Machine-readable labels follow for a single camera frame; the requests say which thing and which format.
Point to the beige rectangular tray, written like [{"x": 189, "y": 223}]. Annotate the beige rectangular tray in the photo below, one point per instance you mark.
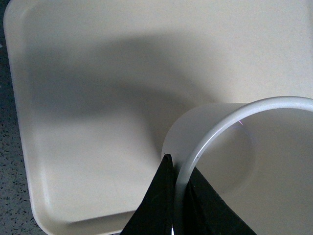
[{"x": 98, "y": 84}]

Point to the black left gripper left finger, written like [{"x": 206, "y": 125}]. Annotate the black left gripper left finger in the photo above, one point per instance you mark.
[{"x": 155, "y": 213}]

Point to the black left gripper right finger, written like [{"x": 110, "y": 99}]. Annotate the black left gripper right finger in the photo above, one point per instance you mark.
[{"x": 204, "y": 212}]

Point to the white smiley face mug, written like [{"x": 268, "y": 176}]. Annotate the white smiley face mug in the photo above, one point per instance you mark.
[{"x": 258, "y": 157}]

